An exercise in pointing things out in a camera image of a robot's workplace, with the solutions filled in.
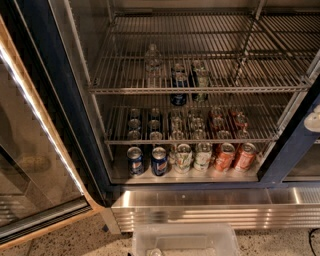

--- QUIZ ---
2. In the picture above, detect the green can shelf front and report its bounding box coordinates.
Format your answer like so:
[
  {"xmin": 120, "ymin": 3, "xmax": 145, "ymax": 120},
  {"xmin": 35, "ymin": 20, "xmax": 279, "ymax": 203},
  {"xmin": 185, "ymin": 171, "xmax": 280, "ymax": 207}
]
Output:
[{"xmin": 191, "ymin": 70, "xmax": 209, "ymax": 102}]

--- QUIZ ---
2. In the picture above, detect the green can shelf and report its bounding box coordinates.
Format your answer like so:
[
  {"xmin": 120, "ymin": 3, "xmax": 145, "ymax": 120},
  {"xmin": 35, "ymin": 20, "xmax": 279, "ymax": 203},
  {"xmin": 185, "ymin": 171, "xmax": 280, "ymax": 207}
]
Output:
[
  {"xmin": 191, "ymin": 70, "xmax": 209, "ymax": 102},
  {"xmin": 191, "ymin": 60, "xmax": 205, "ymax": 72}
]

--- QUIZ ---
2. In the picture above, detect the blue pepsi can front right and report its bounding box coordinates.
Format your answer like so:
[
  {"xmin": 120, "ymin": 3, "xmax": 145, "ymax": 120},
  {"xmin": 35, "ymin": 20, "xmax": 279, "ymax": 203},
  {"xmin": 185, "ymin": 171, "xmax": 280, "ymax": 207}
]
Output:
[{"xmin": 151, "ymin": 147, "xmax": 168, "ymax": 176}]

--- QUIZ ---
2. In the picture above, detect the blue pepsi can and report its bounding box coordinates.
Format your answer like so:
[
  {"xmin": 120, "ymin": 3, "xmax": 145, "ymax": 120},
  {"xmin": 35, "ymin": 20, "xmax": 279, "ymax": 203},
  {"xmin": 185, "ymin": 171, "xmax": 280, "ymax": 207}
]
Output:
[
  {"xmin": 127, "ymin": 147, "xmax": 144, "ymax": 175},
  {"xmin": 151, "ymin": 147, "xmax": 168, "ymax": 176}
]

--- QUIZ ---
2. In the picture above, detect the blue pepsi can front left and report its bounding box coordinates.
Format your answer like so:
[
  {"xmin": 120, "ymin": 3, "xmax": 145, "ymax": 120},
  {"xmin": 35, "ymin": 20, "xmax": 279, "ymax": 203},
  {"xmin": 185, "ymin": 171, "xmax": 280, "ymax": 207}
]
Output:
[{"xmin": 127, "ymin": 147, "xmax": 144, "ymax": 175}]

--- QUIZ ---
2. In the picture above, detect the white green can front left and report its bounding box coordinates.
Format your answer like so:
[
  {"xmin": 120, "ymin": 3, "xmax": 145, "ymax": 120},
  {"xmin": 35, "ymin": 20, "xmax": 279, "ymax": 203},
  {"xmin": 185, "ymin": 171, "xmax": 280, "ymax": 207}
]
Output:
[{"xmin": 175, "ymin": 144, "xmax": 192, "ymax": 174}]

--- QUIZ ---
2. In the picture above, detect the blue can middle shelf front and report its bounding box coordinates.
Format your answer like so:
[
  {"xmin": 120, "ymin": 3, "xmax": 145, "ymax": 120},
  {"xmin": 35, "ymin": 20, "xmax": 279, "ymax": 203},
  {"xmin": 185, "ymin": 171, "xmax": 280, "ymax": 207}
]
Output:
[{"xmin": 170, "ymin": 73, "xmax": 187, "ymax": 106}]

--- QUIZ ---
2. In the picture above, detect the blue can shelf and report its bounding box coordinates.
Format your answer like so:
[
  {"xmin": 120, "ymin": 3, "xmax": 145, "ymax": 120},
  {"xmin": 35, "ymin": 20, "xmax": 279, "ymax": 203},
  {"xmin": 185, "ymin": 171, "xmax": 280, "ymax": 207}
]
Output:
[
  {"xmin": 171, "ymin": 63, "xmax": 185, "ymax": 78},
  {"xmin": 170, "ymin": 73, "xmax": 187, "ymax": 106}
]

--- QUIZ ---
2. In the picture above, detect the blue can middle shelf rear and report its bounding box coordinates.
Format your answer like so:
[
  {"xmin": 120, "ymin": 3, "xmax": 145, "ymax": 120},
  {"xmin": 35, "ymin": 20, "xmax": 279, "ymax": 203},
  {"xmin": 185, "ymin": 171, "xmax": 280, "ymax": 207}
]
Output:
[{"xmin": 171, "ymin": 63, "xmax": 185, "ymax": 78}]

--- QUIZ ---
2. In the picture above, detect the orange can front left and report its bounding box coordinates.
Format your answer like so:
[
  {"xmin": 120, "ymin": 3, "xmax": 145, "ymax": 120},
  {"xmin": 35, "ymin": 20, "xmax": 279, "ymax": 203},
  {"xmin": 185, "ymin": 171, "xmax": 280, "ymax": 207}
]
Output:
[{"xmin": 214, "ymin": 143, "xmax": 235, "ymax": 172}]

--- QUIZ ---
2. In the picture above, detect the orange can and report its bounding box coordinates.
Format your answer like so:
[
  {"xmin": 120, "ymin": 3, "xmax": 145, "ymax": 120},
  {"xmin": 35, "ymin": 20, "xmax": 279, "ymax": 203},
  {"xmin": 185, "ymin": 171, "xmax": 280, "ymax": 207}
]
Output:
[
  {"xmin": 234, "ymin": 143, "xmax": 256, "ymax": 172},
  {"xmin": 214, "ymin": 143, "xmax": 235, "ymax": 172}
]

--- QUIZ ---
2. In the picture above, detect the green can middle shelf rear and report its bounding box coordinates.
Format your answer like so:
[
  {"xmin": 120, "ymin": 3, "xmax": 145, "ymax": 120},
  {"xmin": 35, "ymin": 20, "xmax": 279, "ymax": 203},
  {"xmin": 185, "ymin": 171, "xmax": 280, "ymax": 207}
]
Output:
[{"xmin": 191, "ymin": 60, "xmax": 205, "ymax": 72}]

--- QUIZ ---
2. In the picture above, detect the orange can front right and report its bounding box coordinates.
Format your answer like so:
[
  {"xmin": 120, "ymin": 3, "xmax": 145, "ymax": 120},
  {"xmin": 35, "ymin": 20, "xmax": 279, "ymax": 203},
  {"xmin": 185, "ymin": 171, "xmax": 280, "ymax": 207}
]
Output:
[{"xmin": 234, "ymin": 143, "xmax": 256, "ymax": 172}]

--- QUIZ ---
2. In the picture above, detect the open glass fridge door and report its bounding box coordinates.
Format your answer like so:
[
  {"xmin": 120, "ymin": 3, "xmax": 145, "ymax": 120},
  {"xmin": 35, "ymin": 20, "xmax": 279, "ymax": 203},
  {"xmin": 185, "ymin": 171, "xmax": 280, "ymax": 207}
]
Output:
[{"xmin": 0, "ymin": 0, "xmax": 110, "ymax": 249}]

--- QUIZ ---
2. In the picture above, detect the stainless fridge base panel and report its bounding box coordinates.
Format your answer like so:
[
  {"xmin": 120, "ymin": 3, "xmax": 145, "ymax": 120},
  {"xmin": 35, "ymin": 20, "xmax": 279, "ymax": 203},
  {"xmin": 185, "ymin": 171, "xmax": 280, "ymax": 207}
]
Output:
[{"xmin": 112, "ymin": 187, "xmax": 320, "ymax": 232}]

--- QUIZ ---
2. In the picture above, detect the right blue fridge door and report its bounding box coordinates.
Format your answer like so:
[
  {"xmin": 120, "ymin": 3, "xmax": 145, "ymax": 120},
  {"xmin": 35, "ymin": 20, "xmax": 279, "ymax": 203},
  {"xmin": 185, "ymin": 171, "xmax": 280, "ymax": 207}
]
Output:
[{"xmin": 258, "ymin": 75, "xmax": 320, "ymax": 184}]

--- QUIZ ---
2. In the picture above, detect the clear water bottle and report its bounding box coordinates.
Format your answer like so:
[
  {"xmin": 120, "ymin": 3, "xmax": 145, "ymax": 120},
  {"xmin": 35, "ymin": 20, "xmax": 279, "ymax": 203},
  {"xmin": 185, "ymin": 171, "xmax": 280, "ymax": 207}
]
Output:
[{"xmin": 144, "ymin": 43, "xmax": 162, "ymax": 88}]

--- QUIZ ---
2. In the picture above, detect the clear plastic bin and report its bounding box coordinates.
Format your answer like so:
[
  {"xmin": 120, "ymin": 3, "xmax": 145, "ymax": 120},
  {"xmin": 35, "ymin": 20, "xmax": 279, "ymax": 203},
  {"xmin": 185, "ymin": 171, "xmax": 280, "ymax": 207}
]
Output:
[{"xmin": 132, "ymin": 223, "xmax": 240, "ymax": 256}]

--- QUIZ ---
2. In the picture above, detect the middle wire shelf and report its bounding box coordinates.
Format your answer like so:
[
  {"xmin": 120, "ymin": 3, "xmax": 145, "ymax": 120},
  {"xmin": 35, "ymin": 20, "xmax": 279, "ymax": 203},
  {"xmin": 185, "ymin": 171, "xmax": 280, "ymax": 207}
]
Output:
[{"xmin": 105, "ymin": 93, "xmax": 291, "ymax": 145}]

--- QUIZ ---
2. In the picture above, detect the wire shelf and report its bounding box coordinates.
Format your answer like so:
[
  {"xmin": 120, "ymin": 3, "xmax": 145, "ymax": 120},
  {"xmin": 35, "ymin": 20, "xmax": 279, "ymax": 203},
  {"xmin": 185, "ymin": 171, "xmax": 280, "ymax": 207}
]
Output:
[
  {"xmin": 89, "ymin": 13, "xmax": 320, "ymax": 94},
  {"xmin": 105, "ymin": 93, "xmax": 291, "ymax": 145}
]

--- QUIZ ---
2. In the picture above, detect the top wire shelf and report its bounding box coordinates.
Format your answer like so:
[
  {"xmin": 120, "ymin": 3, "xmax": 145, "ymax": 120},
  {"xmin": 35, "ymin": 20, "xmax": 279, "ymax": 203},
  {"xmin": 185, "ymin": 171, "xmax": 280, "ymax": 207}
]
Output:
[{"xmin": 89, "ymin": 13, "xmax": 320, "ymax": 94}]

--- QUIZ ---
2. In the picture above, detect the black cable on floor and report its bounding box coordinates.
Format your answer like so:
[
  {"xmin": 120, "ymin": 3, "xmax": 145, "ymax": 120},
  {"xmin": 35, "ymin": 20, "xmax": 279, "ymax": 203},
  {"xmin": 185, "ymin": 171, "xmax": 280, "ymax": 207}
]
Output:
[{"xmin": 308, "ymin": 227, "xmax": 320, "ymax": 256}]

